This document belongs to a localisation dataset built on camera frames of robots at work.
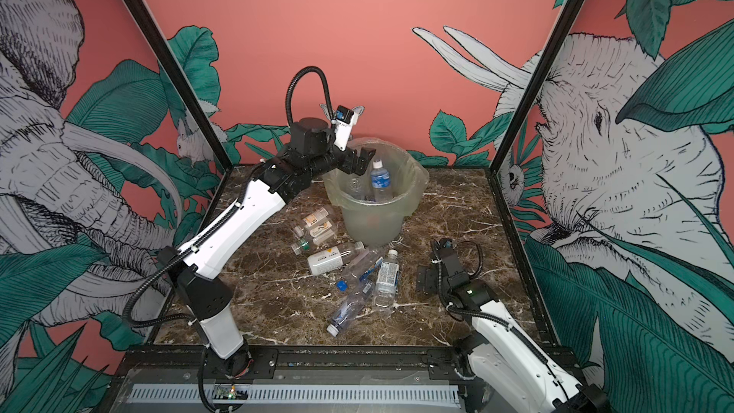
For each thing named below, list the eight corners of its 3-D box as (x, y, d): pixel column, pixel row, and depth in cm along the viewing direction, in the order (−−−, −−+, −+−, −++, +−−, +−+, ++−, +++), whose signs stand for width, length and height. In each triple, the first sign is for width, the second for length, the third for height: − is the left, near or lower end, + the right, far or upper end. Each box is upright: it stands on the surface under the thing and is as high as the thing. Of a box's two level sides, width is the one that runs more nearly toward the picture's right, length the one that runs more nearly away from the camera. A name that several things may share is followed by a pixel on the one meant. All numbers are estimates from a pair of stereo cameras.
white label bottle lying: (313, 278, 90) (310, 271, 86) (309, 263, 93) (306, 255, 89) (353, 264, 93) (352, 257, 89) (348, 250, 97) (347, 242, 92)
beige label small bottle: (316, 249, 98) (313, 240, 93) (311, 237, 101) (308, 228, 96) (336, 240, 100) (335, 231, 96) (331, 228, 103) (329, 220, 98)
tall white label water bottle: (374, 305, 86) (374, 297, 81) (382, 254, 97) (382, 244, 92) (394, 308, 86) (396, 301, 81) (400, 256, 97) (402, 247, 92)
